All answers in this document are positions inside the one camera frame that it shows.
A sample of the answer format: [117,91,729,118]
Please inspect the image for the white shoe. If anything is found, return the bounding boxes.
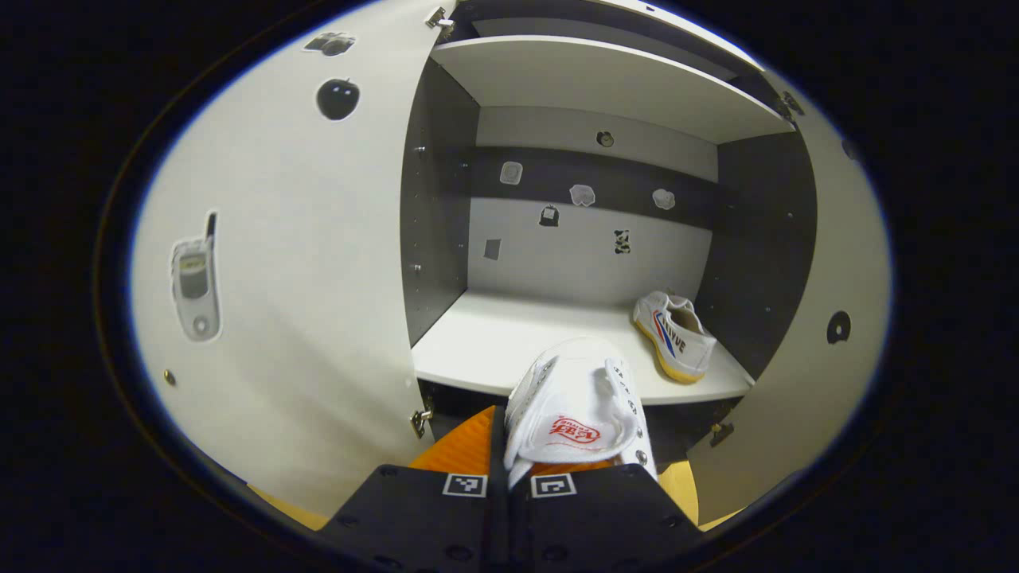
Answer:
[503,336,658,488]
[633,290,717,385]

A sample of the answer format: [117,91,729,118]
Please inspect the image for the white cabinet door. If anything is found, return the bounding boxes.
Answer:
[131,0,456,518]
[689,72,892,526]

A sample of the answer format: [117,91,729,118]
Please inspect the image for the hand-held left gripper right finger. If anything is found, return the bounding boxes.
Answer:
[508,458,705,573]

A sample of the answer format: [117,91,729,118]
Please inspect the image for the white cabinet shelf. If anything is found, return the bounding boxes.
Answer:
[412,290,755,407]
[430,36,797,146]

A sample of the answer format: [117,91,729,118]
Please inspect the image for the white shoe cabinet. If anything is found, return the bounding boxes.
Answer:
[131,0,892,526]

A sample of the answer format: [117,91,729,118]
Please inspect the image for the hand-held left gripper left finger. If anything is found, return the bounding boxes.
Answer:
[317,404,502,573]

